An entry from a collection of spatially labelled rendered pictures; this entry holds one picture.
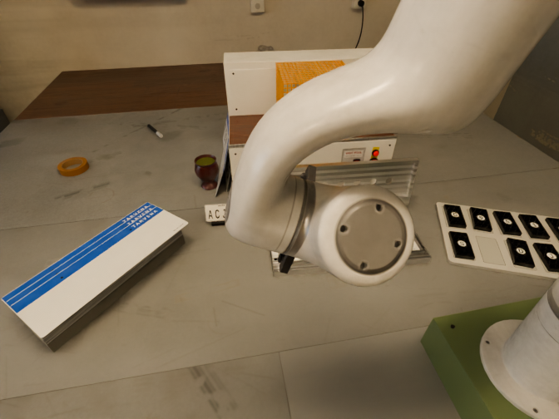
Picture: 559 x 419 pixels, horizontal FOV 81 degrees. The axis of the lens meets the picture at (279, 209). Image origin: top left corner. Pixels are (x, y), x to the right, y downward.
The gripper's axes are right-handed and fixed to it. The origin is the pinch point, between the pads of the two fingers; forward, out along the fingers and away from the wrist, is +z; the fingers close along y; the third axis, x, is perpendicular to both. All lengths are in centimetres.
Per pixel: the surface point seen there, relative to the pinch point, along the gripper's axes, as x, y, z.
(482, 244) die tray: 64, -8, 28
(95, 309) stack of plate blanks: -33, 33, 28
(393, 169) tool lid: 33, -22, 33
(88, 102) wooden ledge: -94, -32, 140
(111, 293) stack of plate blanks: -31, 30, 30
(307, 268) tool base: 15.1, 11.9, 29.0
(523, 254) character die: 73, -8, 22
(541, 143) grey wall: 219, -112, 164
